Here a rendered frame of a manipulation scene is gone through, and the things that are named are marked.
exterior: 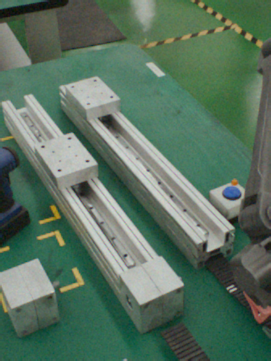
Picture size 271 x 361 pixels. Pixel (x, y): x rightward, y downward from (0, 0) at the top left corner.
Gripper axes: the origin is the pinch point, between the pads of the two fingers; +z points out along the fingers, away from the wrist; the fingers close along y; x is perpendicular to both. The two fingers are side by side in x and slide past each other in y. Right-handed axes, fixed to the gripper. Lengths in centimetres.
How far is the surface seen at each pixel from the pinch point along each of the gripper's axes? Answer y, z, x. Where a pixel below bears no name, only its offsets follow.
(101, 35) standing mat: -104, 78, -301
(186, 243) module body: 4.6, -1.7, -23.3
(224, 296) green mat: 3.3, 3.2, -10.0
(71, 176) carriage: 20, -8, -51
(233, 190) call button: -13.6, -4.4, -30.7
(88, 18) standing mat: -110, 78, -337
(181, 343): 19.2, 0.0, -2.7
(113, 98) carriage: -5, -9, -77
